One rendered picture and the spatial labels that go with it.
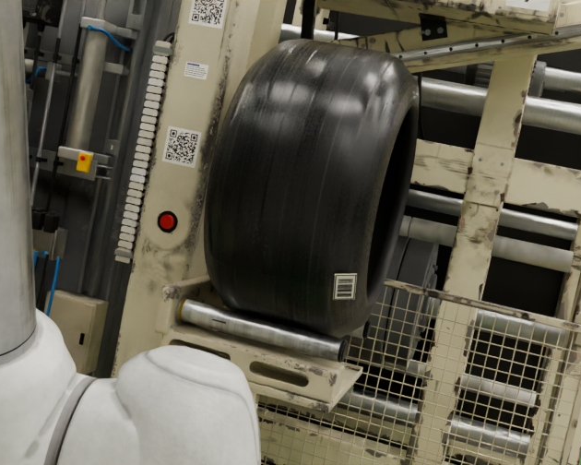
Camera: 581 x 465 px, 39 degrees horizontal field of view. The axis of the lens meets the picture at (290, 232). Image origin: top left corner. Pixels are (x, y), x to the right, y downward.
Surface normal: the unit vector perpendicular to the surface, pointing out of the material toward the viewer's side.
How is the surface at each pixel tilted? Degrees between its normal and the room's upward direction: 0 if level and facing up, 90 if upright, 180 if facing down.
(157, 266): 90
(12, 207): 99
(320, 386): 90
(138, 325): 90
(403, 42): 90
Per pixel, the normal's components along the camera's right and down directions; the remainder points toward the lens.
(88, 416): -0.25, -0.63
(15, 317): 0.82, 0.39
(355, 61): 0.04, -0.80
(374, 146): 0.51, -0.11
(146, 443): -0.36, -0.14
